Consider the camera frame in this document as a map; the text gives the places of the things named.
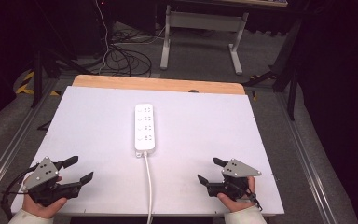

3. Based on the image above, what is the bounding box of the aluminium floor rail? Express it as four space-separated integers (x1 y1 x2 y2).
0 77 60 202
275 92 340 224

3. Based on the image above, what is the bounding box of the black metal stand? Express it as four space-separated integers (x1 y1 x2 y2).
241 17 304 121

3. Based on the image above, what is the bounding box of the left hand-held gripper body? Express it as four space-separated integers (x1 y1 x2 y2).
21 156 84 208

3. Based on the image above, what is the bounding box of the white power strip cable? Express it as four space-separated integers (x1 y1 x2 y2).
143 150 154 224

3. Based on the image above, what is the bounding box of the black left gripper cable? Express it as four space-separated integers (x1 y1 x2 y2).
0 167 40 219

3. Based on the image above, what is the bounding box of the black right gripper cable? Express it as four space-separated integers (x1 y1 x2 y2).
244 191 264 213

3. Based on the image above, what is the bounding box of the white power strip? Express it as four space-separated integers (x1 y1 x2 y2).
133 103 156 159

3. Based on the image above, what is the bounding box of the white table board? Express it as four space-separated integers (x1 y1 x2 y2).
11 85 285 217

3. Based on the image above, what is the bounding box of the black tripod stand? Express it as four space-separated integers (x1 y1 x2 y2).
30 49 91 109

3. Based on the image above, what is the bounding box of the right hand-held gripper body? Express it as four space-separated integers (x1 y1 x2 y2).
206 158 262 202

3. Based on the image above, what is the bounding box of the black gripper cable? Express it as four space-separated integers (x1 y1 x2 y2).
244 191 264 213
0 167 40 219

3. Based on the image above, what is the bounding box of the person's right hand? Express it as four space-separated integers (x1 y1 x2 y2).
216 175 257 214

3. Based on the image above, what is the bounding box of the black floor cable bundle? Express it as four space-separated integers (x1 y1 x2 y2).
104 28 153 78

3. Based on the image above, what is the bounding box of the yellow black floor tape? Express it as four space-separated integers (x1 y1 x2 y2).
15 70 61 97

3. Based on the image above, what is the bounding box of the person's left hand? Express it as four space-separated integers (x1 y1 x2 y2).
22 175 69 219

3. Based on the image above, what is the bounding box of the thin white floor cable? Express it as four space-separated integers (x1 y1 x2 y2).
94 0 112 75

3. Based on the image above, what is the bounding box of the white metal desk frame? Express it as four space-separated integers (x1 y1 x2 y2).
159 4 250 76

